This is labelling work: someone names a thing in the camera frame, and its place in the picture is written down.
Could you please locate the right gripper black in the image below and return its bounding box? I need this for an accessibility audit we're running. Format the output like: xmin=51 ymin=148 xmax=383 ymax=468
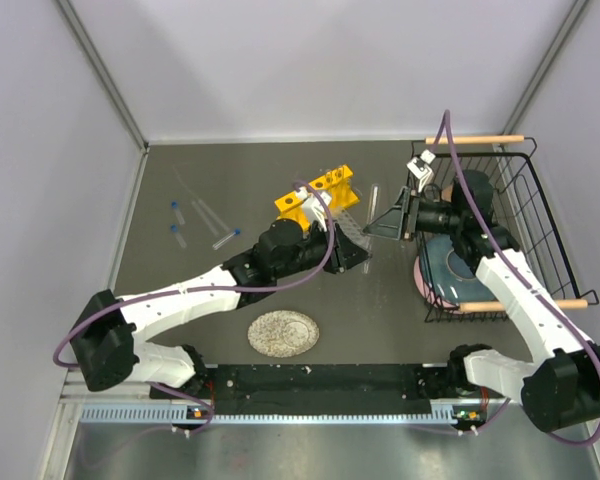
xmin=361 ymin=187 xmax=464 ymax=242

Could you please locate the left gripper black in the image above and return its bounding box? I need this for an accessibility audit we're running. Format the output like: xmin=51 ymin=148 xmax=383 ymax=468
xmin=274 ymin=219 xmax=373 ymax=281

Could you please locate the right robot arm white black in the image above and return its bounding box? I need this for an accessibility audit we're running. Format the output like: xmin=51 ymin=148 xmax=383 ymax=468
xmin=364 ymin=170 xmax=600 ymax=433

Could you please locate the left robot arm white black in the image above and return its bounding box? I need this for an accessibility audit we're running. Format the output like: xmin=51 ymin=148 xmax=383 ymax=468
xmin=69 ymin=220 xmax=369 ymax=397

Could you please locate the clear acrylic tube rack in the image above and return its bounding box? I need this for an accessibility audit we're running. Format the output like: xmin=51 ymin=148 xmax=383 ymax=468
xmin=332 ymin=208 xmax=371 ymax=250

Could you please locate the yellow test tube rack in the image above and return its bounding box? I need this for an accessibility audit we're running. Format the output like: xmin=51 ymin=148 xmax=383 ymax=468
xmin=274 ymin=164 xmax=360 ymax=232

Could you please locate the blue ceramic plate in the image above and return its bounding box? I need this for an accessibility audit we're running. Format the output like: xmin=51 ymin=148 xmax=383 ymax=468
xmin=419 ymin=235 xmax=495 ymax=306

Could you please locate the speckled ceramic plate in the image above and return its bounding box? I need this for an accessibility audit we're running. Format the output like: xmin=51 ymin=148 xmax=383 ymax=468
xmin=247 ymin=310 xmax=320 ymax=359

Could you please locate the pink plate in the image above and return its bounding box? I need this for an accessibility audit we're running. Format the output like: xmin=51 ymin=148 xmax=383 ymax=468
xmin=413 ymin=256 xmax=460 ymax=315

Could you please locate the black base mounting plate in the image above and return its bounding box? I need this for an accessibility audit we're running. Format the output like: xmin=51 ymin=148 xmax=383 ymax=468
xmin=149 ymin=363 xmax=461 ymax=414

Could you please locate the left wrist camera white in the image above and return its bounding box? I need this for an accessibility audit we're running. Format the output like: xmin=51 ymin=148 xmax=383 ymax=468
xmin=301 ymin=191 xmax=332 ymax=232

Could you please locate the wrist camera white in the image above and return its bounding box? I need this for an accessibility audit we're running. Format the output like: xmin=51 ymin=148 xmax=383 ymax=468
xmin=407 ymin=149 xmax=436 ymax=193
xmin=301 ymin=191 xmax=332 ymax=232

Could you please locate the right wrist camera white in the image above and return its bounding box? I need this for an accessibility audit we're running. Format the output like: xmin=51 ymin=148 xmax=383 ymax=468
xmin=407 ymin=149 xmax=436 ymax=193

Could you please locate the black wire basket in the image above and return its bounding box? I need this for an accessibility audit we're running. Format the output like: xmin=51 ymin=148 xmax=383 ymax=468
xmin=413 ymin=137 xmax=600 ymax=323

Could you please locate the grey cable duct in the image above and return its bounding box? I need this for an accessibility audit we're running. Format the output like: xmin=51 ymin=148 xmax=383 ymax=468
xmin=79 ymin=400 xmax=485 ymax=426

